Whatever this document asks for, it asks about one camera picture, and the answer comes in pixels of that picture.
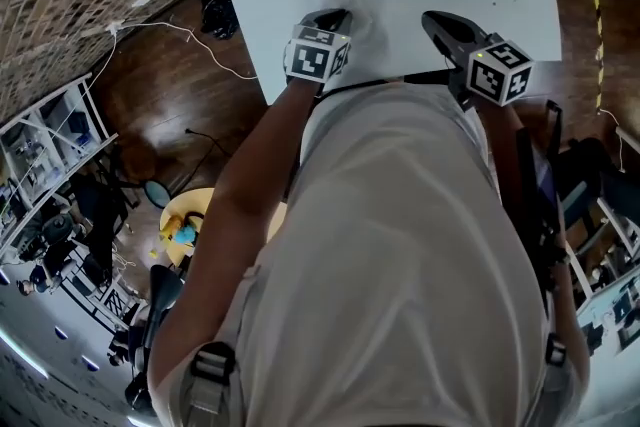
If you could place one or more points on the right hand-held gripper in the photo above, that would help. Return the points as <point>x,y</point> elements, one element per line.
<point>500,72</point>

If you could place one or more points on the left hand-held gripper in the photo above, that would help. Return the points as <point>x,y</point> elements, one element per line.
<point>312,60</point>

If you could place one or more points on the white cloth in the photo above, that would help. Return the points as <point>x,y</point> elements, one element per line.
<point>361,17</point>

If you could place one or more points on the person's left forearm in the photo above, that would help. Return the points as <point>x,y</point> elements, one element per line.
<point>255,165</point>

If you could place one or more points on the yellow black striped tape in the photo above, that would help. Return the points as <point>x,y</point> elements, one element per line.
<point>598,50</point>

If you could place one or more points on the black tablet screen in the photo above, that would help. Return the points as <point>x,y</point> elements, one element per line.
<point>540,175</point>

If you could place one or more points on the black office chair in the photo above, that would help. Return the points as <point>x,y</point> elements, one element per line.
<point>600,185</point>
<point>100,215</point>

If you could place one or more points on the round wooden table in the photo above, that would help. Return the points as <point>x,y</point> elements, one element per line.
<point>190,200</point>

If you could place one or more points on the person's white shirt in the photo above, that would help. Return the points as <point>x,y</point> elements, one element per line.
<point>390,265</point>

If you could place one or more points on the round dark stool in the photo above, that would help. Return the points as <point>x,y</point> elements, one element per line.
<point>156,194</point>

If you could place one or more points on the small blue object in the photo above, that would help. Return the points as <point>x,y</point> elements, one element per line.
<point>185,236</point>

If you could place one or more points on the yellow bottle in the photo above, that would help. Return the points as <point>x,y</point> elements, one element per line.
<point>170,227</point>

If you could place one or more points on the white metal shelf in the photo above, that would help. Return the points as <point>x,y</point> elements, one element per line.
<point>50,140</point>

